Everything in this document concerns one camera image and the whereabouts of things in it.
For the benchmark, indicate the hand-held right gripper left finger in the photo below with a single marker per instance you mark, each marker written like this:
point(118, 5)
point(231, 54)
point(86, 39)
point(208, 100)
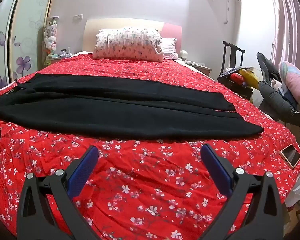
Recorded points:
point(81, 175)

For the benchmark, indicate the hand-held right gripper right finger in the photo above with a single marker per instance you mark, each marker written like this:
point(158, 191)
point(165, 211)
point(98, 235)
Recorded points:
point(216, 171)

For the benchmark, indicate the black pants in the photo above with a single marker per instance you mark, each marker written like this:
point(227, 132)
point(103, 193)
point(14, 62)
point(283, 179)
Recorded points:
point(115, 115)

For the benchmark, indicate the red floral bedspread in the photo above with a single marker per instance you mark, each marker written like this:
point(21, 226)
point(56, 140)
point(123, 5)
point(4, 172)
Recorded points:
point(145, 180)

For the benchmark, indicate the smartphone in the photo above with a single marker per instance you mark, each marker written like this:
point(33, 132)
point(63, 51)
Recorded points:
point(290, 156)

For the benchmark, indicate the grey padded jacket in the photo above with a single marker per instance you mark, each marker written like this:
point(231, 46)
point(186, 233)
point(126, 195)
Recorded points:
point(275, 97)

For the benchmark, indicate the yellow plush toy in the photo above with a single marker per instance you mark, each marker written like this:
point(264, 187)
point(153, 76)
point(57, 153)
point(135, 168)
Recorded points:
point(250, 78)

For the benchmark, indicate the wooden nightstand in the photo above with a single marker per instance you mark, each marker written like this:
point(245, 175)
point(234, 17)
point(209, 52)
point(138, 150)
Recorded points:
point(198, 67)

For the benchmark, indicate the nightstand clutter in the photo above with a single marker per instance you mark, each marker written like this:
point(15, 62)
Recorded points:
point(61, 53)

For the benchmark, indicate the floral sliding door wardrobe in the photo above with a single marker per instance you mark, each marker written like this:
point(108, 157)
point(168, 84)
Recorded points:
point(22, 30)

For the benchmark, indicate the stuffed toy holder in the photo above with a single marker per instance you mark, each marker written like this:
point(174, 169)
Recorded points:
point(50, 36)

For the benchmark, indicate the black chair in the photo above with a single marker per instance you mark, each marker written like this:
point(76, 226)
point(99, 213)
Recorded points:
point(227, 55)

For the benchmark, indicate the pink rolled blanket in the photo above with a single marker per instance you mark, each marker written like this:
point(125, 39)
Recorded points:
point(296, 82)

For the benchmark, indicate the white round lamp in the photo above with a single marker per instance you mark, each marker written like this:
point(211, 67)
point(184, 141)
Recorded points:
point(183, 55)

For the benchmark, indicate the pink pillow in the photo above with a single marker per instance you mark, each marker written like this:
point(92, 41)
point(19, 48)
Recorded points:
point(169, 47)

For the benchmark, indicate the cream and pink headboard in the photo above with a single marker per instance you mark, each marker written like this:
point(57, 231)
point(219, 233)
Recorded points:
point(90, 35)

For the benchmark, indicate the white patterned pillow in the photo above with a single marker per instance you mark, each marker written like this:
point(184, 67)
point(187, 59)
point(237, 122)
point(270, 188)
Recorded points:
point(128, 43)

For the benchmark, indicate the pink curtain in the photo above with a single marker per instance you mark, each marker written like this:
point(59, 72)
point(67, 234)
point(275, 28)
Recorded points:
point(290, 17)

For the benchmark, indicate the wall switch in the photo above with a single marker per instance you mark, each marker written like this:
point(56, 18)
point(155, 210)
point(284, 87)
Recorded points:
point(78, 17)

